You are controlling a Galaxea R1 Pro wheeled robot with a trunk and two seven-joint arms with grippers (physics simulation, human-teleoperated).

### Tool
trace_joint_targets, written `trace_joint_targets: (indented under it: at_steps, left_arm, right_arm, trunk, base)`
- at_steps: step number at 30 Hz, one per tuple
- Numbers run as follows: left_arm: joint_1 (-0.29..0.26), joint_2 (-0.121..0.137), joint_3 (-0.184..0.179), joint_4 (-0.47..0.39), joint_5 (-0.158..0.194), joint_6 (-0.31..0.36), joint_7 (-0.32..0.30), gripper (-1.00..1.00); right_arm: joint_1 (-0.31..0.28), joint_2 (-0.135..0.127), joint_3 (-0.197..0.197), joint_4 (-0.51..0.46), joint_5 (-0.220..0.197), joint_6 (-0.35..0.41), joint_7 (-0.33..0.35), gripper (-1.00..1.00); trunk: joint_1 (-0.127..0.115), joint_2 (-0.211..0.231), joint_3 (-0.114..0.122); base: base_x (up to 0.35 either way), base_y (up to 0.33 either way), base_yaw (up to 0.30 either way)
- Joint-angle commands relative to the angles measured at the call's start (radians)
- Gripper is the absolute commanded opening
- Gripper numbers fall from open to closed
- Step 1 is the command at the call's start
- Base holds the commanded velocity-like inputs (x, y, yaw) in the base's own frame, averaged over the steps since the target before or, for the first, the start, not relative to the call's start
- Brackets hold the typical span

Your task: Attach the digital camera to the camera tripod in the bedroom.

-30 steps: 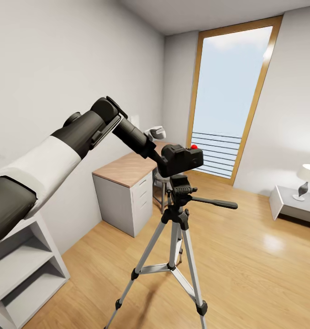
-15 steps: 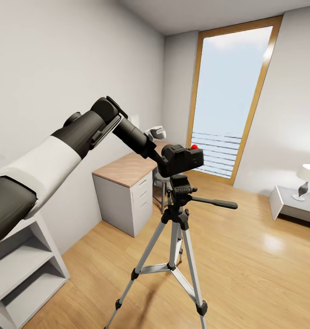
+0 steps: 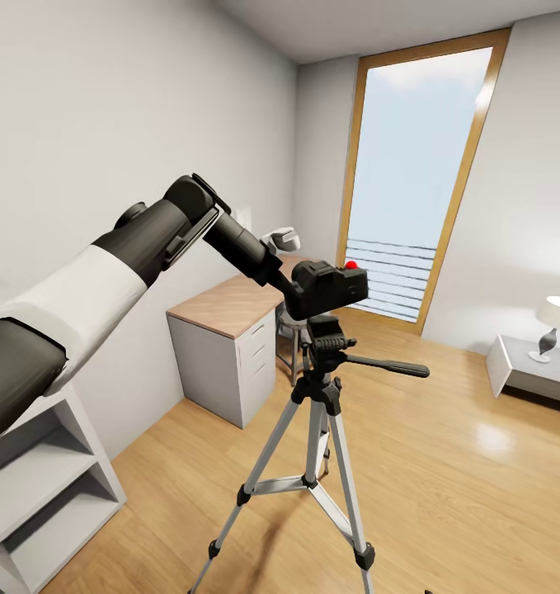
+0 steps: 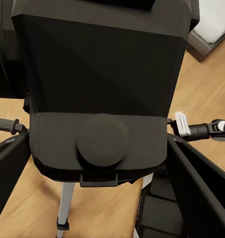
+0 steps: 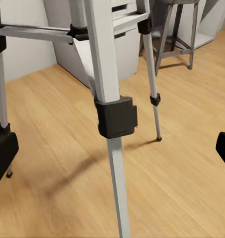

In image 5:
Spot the camera tripod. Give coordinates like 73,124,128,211
0,0,162,238

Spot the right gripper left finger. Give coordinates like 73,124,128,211
0,132,19,180

